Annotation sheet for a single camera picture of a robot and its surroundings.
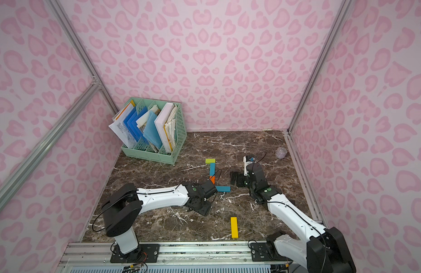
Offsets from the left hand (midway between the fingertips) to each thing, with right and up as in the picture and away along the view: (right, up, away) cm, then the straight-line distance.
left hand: (204, 206), depth 86 cm
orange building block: (+4, +12, +10) cm, 16 cm away
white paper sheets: (-47, +41, +7) cm, 63 cm away
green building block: (+2, +22, +18) cm, 28 cm away
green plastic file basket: (-35, +28, +17) cm, 47 cm away
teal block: (+4, +17, +15) cm, 23 cm away
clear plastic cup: (+46, +26, +20) cm, 57 cm away
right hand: (+17, +18, -1) cm, 24 cm away
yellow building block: (+14, -8, -6) cm, 17 cm away
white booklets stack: (-21, +43, +3) cm, 48 cm away
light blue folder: (-29, +38, +5) cm, 48 cm away
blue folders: (-42, +44, +9) cm, 62 cm away
